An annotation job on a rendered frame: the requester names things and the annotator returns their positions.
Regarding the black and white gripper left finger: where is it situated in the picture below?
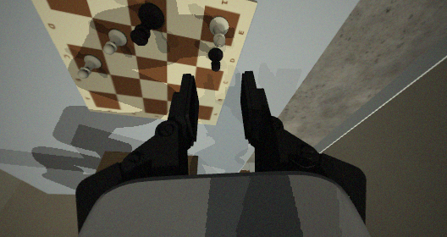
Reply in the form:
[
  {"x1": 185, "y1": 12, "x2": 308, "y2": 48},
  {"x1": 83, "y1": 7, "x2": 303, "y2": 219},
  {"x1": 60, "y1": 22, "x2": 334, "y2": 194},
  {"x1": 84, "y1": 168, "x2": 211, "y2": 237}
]
[{"x1": 75, "y1": 74, "x2": 199, "y2": 233}]

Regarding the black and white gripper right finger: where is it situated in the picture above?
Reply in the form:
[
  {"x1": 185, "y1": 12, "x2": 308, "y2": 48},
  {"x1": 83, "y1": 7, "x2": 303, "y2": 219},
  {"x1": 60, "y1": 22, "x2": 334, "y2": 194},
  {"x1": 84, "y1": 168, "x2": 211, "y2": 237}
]
[{"x1": 240, "y1": 71, "x2": 367, "y2": 224}]

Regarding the wooden chessboard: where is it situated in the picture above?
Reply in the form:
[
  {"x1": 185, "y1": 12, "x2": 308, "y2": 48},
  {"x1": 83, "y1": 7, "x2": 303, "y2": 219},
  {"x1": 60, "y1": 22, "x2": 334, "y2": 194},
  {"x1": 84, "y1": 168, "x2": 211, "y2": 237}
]
[{"x1": 31, "y1": 0, "x2": 257, "y2": 125}]

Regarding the white pawn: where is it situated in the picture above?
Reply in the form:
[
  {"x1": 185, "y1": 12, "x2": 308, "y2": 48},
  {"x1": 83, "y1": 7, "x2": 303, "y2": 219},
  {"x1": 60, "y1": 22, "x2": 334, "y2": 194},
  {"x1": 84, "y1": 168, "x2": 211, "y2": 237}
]
[
  {"x1": 103, "y1": 29, "x2": 127, "y2": 55},
  {"x1": 78, "y1": 55, "x2": 102, "y2": 79}
]

